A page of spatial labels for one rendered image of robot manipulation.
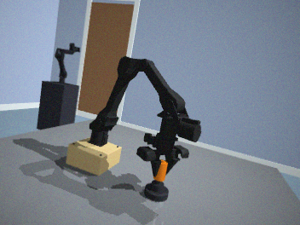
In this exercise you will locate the orange knob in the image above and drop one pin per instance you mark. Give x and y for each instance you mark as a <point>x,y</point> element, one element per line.
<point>162,171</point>

